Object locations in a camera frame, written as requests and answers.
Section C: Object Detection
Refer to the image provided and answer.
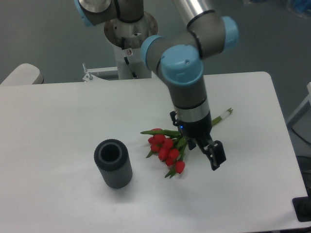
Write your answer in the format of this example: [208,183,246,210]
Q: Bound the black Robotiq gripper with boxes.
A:
[170,111,226,171]

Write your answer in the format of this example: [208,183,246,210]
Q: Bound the red tulip bouquet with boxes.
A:
[141,108,233,178]

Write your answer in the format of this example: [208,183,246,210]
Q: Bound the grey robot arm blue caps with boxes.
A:
[75,0,239,170]

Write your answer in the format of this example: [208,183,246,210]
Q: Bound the dark grey ribbed vase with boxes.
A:
[94,139,133,189]

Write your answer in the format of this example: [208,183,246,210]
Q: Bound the black device at table edge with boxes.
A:
[292,197,311,222]

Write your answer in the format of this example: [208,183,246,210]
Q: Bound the beige chair seat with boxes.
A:
[0,63,44,86]

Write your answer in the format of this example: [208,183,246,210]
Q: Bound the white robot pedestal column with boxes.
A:
[104,11,159,80]

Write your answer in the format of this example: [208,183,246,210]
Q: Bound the black cable on pedestal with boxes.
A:
[121,36,138,79]

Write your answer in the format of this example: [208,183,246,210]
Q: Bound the white pedestal base frame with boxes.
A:
[82,63,119,82]

